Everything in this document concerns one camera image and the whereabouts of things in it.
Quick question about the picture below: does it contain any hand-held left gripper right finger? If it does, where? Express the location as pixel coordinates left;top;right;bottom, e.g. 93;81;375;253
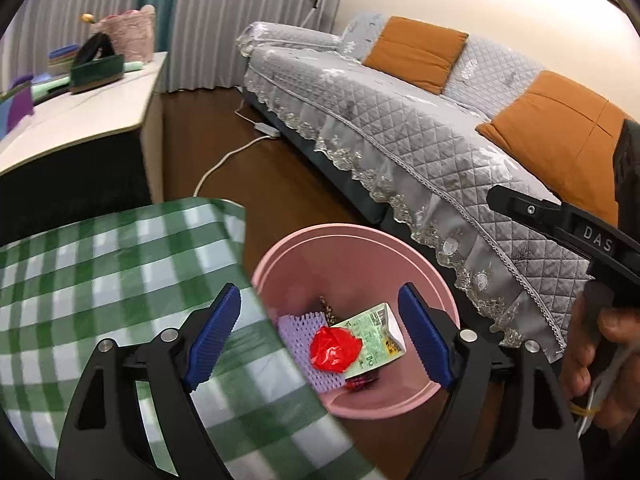
397;282;586;480

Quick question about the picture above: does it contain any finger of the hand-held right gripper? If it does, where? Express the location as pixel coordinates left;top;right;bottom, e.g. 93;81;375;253
486;184;566;233

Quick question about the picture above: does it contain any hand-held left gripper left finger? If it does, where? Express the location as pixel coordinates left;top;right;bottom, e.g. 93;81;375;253
55;282;243;480

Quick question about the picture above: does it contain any purple foam net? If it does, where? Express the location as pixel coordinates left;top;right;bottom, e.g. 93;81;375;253
277;312;351;393

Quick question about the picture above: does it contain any red plastic bag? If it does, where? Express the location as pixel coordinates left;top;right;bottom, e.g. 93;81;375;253
309;326;363;373

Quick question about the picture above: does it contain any dark sequined wrapper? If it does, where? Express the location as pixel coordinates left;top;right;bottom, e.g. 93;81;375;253
319;296;341;326

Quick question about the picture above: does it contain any pink plastic bin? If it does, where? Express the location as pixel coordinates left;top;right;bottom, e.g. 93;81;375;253
250;223;461;420

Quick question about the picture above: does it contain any person's right hand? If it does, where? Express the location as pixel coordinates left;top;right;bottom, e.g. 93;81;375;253
560;285;640;431

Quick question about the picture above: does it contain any orange cushion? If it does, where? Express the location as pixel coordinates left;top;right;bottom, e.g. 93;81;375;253
362;16;468;96
475;71;631;226

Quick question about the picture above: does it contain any green checked tablecloth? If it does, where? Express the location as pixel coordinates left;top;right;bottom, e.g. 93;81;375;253
0;197;386;480

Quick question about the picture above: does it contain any grey quilted sofa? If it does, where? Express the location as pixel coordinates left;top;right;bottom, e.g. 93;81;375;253
236;12;640;363

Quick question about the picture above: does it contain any white top coffee table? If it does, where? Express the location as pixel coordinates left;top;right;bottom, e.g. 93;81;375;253
0;51;168;246

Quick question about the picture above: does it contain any colourful storage box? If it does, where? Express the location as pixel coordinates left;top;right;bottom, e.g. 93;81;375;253
0;77;36;133

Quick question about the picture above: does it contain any pink lace basket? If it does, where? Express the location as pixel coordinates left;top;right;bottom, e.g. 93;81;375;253
96;4;157;63

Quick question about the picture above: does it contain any black handbag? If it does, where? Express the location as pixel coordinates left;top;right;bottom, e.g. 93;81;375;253
72;32;117;66

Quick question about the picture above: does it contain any stack of coloured bowls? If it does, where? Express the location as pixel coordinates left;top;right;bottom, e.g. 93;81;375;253
47;44;81;68

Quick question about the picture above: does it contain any white power cable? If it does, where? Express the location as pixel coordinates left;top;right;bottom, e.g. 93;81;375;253
192;100;266;198

